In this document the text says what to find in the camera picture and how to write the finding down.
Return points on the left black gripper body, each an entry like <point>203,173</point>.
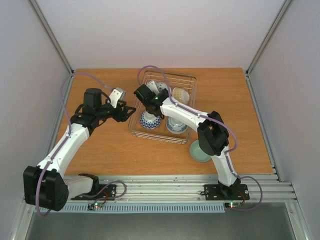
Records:
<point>118,117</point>

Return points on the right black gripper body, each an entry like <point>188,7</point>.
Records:
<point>141,92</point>

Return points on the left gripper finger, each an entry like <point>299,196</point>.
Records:
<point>121,103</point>
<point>127,112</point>

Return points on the pink scale pattern bowl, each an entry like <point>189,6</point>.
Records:
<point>161,86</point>

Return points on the red patterned bowl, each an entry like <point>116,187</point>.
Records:
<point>149,121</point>

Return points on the yellow sun bowl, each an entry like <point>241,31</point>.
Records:
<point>181,95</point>

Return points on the blue floral bowl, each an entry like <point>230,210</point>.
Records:
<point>175,126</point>

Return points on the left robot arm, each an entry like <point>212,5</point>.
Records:
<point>44,184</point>

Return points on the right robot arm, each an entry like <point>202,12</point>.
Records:
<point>212,133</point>

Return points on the pale green bowl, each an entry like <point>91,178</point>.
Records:
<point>197,153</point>

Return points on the left circuit board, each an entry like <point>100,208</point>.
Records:
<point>94,206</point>

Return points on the circuit board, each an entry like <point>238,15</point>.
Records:
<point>232,205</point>
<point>94,206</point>

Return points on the right circuit board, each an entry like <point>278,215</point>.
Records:
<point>232,205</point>

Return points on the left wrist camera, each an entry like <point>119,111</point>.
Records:
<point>116,95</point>

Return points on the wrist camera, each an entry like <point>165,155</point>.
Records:
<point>152,85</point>
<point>116,95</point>

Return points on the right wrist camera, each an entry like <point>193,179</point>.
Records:
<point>152,85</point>

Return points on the wire dish rack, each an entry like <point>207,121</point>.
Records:
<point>187,82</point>

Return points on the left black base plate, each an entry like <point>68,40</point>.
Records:
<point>109,192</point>

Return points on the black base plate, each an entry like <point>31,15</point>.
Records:
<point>109,192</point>
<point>213,192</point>

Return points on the blue slotted cable duct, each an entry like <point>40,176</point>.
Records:
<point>145,208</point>

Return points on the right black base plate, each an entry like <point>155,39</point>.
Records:
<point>213,192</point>

